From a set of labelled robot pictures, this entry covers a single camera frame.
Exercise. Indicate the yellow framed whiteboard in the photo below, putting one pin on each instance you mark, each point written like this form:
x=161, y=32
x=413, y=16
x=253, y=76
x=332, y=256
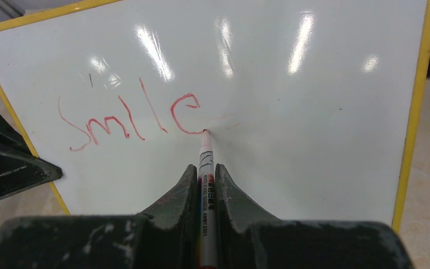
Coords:
x=313, y=106

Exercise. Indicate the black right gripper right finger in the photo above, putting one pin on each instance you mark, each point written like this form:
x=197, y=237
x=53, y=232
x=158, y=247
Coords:
x=251, y=237

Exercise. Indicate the white red capped marker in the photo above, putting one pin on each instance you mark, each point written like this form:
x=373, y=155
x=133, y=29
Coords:
x=208, y=249

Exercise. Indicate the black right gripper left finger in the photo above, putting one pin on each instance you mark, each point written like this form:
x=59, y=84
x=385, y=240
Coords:
x=157, y=237

